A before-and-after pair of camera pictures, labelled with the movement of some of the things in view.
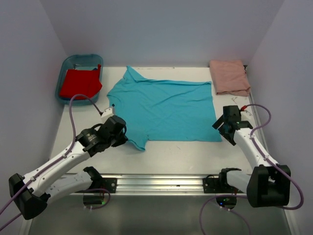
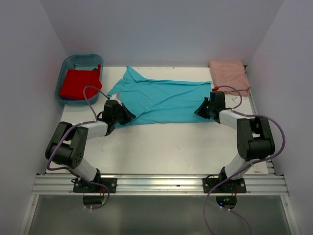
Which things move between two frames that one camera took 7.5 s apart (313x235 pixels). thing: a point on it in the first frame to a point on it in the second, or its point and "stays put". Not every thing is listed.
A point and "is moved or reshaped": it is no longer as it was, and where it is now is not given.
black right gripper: [217, 124] to [200, 111]
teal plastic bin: [89, 62] stays put
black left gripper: [122, 139] to [128, 116]
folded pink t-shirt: [230, 77] stays put
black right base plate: [218, 185] stays put
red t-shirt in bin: [86, 82] stays put
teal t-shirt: [163, 110] is moved or reshaped
